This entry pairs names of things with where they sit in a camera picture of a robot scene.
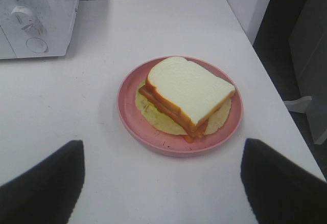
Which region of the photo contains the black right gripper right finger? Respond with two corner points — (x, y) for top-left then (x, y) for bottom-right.
(240, 138), (326, 223)

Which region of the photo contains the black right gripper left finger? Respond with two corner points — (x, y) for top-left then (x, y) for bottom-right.
(1, 140), (85, 223)

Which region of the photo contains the toast sandwich with lettuce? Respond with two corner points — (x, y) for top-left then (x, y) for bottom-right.
(135, 56), (236, 143)

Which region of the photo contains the pink plate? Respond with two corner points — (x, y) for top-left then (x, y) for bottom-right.
(117, 56), (244, 158)

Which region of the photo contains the round door release button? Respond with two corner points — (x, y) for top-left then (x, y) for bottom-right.
(26, 37), (48, 53)

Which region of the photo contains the white timer knob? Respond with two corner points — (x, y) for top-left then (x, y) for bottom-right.
(10, 6), (36, 30)

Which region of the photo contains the white microwave oven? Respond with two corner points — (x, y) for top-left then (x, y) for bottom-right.
(1, 0), (79, 59)

